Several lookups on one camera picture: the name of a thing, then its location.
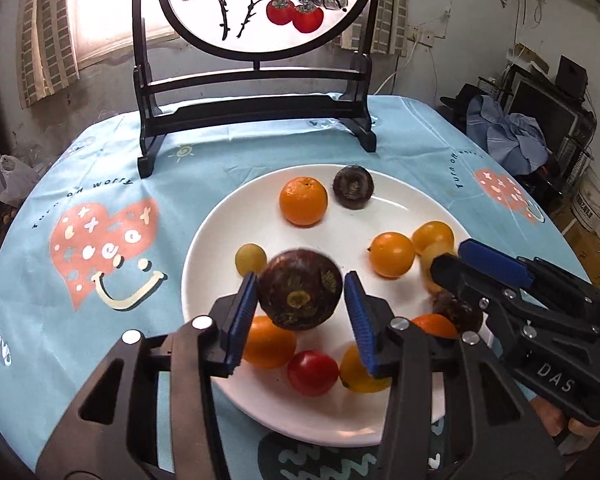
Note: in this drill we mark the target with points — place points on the red cherry tomato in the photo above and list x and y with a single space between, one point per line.
312 373

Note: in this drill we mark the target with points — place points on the white plastic bucket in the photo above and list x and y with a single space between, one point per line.
592 205

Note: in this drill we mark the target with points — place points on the orange cherry tomato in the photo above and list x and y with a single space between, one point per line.
432 235
391 255
270 345

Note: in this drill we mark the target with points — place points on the light blue printed tablecloth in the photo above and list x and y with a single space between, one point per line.
205 150

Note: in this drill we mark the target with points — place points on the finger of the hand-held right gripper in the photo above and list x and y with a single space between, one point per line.
455 275
495 260

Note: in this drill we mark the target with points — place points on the small dark mangosteen top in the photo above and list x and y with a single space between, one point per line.
353 186

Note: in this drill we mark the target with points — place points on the yellow cherry tomato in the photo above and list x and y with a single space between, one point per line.
355 375

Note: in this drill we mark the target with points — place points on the large dark purple mangosteen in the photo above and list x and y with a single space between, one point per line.
300 290

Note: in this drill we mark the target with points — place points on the pale yellow fruit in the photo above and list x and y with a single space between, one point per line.
425 272

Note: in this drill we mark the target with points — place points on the yellow-green cherry tomato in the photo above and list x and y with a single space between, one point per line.
250 259

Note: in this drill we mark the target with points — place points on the blue clothes pile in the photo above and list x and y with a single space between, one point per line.
510 135

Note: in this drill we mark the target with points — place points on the large orange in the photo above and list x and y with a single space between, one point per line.
435 326

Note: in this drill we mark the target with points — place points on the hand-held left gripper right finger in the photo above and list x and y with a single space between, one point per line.
360 330

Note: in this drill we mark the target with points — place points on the checked curtain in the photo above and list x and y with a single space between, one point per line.
385 15
45 40

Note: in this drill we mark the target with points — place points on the person's right hand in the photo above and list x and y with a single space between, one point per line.
552 417

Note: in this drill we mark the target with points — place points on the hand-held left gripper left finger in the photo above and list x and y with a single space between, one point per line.
242 320

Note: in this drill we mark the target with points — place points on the black speaker box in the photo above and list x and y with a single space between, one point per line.
572 77

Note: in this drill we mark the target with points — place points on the round painted table screen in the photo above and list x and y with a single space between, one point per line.
205 20

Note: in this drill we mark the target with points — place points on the small orange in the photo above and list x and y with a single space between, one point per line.
303 201

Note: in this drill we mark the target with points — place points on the white oval plate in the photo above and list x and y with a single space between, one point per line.
210 260

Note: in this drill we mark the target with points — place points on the white plastic bag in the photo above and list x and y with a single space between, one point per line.
12 177

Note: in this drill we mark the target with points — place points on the grey computer monitor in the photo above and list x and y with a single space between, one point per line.
545 107

